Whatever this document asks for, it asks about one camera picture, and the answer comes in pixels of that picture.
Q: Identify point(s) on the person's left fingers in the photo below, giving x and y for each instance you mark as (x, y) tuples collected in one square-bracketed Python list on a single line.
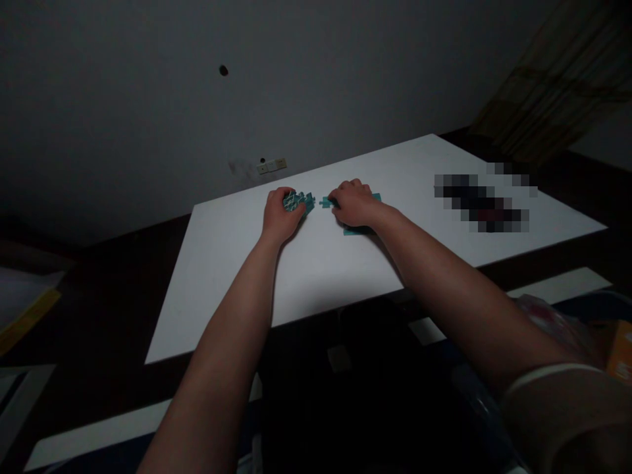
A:
[(282, 192)]

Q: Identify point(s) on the person's right fingers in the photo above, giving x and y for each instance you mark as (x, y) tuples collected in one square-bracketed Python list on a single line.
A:
[(351, 188)]

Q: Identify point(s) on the small teal puzzle cluster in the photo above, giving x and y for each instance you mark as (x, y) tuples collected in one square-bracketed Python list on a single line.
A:
[(302, 200)]

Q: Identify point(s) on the person's body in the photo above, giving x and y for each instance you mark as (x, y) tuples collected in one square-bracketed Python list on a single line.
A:
[(375, 395)]

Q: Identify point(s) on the beige curtain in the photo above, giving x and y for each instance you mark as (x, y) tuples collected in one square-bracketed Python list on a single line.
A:
[(558, 79)]

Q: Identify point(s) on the person's left hand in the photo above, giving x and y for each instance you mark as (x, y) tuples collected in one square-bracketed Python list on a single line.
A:
[(276, 215)]

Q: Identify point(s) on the person's right hand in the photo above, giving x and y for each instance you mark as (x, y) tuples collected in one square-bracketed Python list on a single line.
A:
[(356, 205)]

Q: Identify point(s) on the clear plastic bag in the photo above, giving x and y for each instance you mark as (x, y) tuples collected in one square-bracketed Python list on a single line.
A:
[(553, 321)]

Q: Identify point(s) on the white wall socket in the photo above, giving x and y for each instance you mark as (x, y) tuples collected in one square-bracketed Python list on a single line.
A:
[(271, 165)]

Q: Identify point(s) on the orange carton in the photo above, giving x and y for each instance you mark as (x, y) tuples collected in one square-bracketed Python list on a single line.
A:
[(619, 353)]

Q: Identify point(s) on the large teal puzzle section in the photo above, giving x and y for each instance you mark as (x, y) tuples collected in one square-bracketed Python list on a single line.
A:
[(376, 197)]

